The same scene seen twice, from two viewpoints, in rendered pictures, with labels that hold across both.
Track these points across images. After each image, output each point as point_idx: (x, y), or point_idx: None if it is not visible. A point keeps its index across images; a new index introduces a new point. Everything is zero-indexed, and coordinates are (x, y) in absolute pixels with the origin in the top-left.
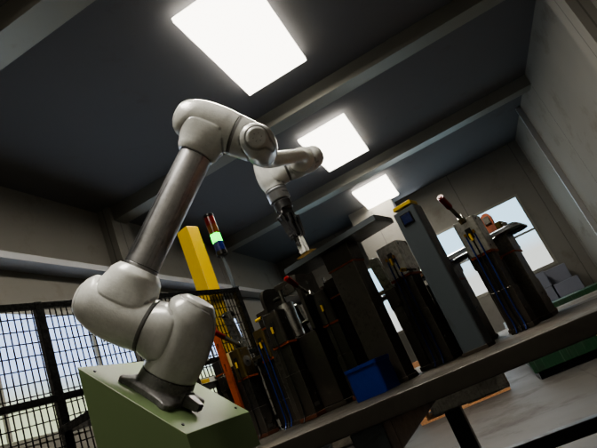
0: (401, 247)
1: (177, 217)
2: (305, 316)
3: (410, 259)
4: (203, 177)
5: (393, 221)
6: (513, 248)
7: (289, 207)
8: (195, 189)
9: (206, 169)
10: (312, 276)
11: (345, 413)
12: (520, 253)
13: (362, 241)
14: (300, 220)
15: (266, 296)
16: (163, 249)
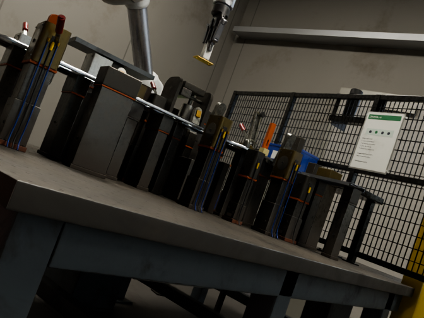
0: (86, 60)
1: (132, 46)
2: (192, 119)
3: (84, 70)
4: (133, 19)
5: (74, 40)
6: (0, 62)
7: (216, 12)
8: (132, 28)
9: (131, 14)
10: (177, 83)
11: (38, 147)
12: (3, 67)
13: (103, 55)
14: (219, 24)
15: (198, 98)
16: (134, 64)
